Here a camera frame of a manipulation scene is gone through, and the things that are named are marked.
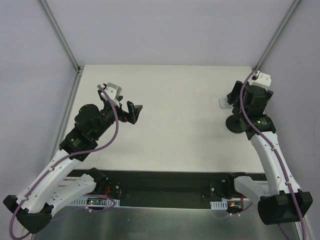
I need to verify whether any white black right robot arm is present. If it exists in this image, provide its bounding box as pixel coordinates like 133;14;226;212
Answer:
215;81;313;225

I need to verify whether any aluminium frame post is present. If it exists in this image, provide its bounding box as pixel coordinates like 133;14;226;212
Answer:
252;0;303;71
37;0;83;75

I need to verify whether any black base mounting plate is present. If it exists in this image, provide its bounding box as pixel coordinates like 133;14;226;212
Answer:
69;169;267;210

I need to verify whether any right white cable duct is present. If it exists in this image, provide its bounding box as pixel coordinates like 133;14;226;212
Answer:
210;200;228;211

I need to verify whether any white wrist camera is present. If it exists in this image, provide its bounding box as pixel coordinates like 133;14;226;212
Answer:
251;70;272;90
97;82;122;107

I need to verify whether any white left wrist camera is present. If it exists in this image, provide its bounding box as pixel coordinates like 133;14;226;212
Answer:
97;82;122;107

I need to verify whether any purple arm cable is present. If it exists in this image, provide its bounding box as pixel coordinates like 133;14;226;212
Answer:
214;71;310;240
8;84;120;240

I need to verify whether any right aluminium frame post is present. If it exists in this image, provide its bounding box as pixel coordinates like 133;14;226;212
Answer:
252;0;303;71

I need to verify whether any left white cable duct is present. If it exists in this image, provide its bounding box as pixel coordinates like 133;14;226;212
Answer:
67;196;120;208

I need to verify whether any black round-base phone holder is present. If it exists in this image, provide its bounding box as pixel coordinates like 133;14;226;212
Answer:
225;114;245;134

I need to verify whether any white folding phone stand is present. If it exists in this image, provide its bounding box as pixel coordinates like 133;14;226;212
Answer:
219;98;233;109

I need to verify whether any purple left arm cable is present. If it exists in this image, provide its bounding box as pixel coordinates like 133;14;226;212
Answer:
8;84;120;240

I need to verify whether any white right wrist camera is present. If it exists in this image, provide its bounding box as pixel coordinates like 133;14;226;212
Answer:
251;70;272;90

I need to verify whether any teal smartphone black screen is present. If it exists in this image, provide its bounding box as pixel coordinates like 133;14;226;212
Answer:
226;80;243;106

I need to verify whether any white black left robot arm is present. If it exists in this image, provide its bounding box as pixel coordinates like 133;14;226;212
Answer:
3;87;143;240

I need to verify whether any white cable duct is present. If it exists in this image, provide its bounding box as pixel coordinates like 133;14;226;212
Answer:
67;196;120;208
210;200;228;211

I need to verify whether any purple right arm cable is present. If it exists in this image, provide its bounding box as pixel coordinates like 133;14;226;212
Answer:
214;71;310;240

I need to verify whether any left aluminium frame post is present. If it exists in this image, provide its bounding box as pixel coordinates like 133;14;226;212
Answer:
37;0;83;75

